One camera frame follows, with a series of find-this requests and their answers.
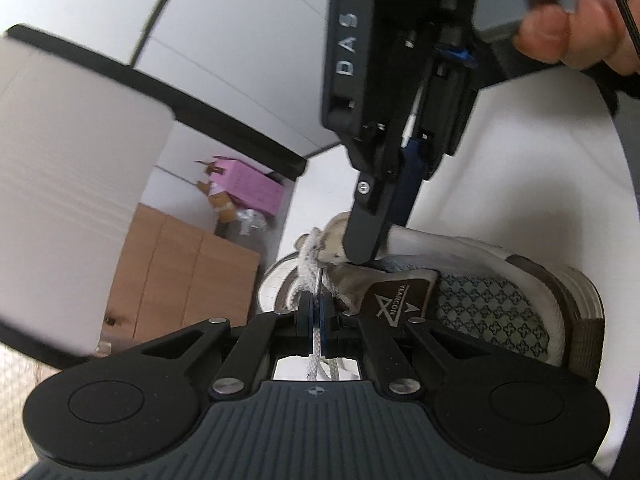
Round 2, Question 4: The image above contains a pink cardboard box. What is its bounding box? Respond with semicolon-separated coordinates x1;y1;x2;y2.
207;158;286;221

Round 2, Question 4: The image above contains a white and brown sneaker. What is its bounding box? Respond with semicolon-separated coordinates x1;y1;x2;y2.
257;212;606;386

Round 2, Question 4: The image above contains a clear plastic bag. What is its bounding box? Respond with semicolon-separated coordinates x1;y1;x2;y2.
232;207;268;233

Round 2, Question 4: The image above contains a bed with cream floral bedspread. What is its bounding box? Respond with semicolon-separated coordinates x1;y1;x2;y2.
0;342;66;461

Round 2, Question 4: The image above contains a white shoelace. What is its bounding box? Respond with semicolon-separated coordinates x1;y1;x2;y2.
295;227;351;381

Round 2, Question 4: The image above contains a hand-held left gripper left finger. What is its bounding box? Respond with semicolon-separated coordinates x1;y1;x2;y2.
142;290;317;401

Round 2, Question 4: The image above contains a white chair with black frame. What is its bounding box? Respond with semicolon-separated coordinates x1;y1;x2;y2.
0;24;640;461

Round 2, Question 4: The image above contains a wooden nightstand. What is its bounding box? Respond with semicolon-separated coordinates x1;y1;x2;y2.
102;203;262;343

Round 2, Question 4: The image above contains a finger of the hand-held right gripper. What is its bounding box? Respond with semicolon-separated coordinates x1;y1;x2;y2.
386;137;435;231
342;160;402;265

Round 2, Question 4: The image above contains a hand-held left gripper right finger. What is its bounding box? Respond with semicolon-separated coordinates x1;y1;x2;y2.
319;291;493;401

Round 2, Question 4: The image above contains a person's right hand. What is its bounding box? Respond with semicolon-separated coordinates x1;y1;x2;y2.
515;0;640;76

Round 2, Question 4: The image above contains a brown cardboard piece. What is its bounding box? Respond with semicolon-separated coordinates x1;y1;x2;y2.
194;159;238;223

